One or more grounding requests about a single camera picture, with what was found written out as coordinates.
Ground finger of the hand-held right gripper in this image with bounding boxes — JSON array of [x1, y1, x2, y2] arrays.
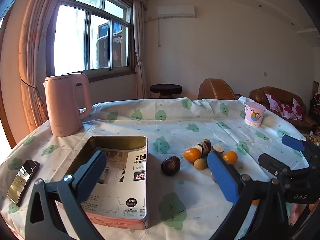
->
[[258, 153, 310, 178], [281, 134, 320, 156]]

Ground brown leather armchair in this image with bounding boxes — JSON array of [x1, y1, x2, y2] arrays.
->
[[197, 78, 242, 101]]

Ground brown sliced fruit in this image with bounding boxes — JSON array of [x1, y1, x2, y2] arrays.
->
[[195, 139, 212, 155]]

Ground sliding glass window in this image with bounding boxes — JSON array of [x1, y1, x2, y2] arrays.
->
[[46, 0, 137, 81]]

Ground pink floral cushion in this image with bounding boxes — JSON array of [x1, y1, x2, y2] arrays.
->
[[265, 94, 283, 113], [281, 97, 307, 120]]

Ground white green-print tablecloth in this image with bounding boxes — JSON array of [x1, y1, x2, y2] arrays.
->
[[0, 96, 320, 240]]

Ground black smartphone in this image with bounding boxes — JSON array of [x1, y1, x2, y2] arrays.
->
[[6, 159, 40, 205]]

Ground tan round fruit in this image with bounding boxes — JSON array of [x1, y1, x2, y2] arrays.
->
[[194, 158, 208, 170]]

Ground brown leather sofa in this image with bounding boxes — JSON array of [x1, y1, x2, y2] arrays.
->
[[249, 87, 318, 133]]

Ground pink cartoon cup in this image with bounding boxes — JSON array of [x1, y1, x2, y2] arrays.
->
[[244, 102, 266, 127]]

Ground dark round stool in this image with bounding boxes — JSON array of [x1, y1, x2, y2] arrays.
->
[[149, 84, 182, 99]]

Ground printed paper sheet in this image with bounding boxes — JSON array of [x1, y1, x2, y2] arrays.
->
[[82, 151, 147, 222]]

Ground pink electric kettle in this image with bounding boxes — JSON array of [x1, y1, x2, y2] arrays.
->
[[42, 72, 93, 137]]

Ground rectangular metal tin box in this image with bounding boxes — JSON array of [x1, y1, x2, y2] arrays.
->
[[65, 135, 150, 230]]

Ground pale narrow curtain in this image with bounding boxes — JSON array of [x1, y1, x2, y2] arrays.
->
[[132, 0, 148, 99]]

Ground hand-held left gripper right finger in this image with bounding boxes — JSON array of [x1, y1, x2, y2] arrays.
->
[[207, 151, 290, 240]]

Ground white air conditioner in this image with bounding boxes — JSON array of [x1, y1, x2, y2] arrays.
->
[[157, 5, 195, 18]]

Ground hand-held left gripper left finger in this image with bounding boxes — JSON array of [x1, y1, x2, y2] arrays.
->
[[25, 150, 108, 240]]

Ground pink patterned curtain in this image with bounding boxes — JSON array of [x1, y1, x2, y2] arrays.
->
[[18, 0, 68, 133]]

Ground dark cluttered shelf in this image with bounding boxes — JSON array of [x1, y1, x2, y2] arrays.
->
[[310, 81, 320, 130]]

